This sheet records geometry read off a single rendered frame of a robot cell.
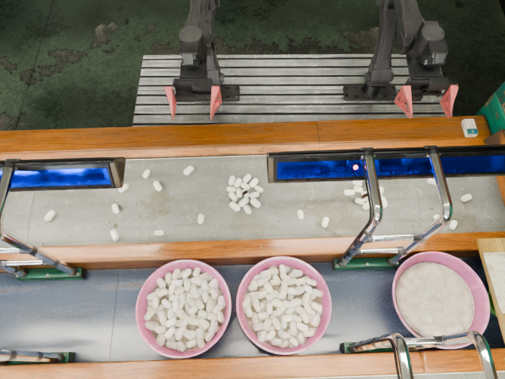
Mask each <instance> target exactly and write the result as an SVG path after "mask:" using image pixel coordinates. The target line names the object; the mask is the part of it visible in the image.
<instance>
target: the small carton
mask: <svg viewBox="0 0 505 379"><path fill-rule="evenodd" d="M461 125H462V128H463V130H464V135H465V137H476V136H477V135H478V134H479V133H478V131H477V128H476V124H475V121H474V119H463V120H462V121H461Z"/></svg>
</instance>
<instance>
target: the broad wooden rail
mask: <svg viewBox="0 0 505 379"><path fill-rule="evenodd" d="M463 119H474V121H475V124H476V128H477V131H478V133H479V134H478V135H477V136H476V137H465V135H464V130H463V128H462V125H461V121H462V120H463ZM491 135H492V134H491V130H490V128H489V125H488V121H487V119H486V116H460V117H450V118H449V119H448V118H447V117H414V118H411V119H409V118H389V119H366V120H319V121H295V122H272V123H225V124H206V125H177V126H130V127H105V128H81V129H33V130H9V131H0V160H5V159H66V158H90V157H119V156H123V157H124V158H125V159H161V158H185V157H209V156H255V155H267V152H280V151H302V150H350V149H359V148H360V147H373V148H374V149H375V148H398V147H424V146H425V145H438V146H439V147H446V146H468V145H485V143H484V140H485V139H486V138H487V137H489V136H491Z"/></svg>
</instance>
